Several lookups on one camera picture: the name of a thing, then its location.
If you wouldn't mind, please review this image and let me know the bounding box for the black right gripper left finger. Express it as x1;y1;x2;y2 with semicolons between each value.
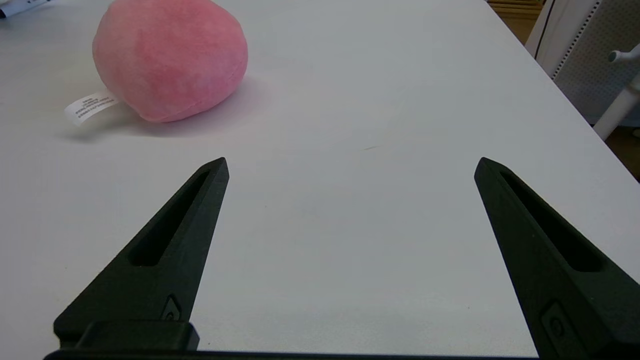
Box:
53;157;230;348

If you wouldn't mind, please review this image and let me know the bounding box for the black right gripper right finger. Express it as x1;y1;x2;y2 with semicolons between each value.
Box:
474;157;640;360

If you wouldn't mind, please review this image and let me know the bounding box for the white marker with black cap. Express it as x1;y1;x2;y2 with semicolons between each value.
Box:
0;0;51;19

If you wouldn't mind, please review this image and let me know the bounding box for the white side table leg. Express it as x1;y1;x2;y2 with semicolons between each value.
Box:
592;74;640;141

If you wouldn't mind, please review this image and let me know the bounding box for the pink peach plush toy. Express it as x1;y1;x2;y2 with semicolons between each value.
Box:
65;0;249;127

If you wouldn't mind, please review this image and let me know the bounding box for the white perforated partition panel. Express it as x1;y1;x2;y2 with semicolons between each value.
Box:
525;0;640;127

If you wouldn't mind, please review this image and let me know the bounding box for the white crank handle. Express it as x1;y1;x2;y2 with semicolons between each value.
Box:
607;44;640;64

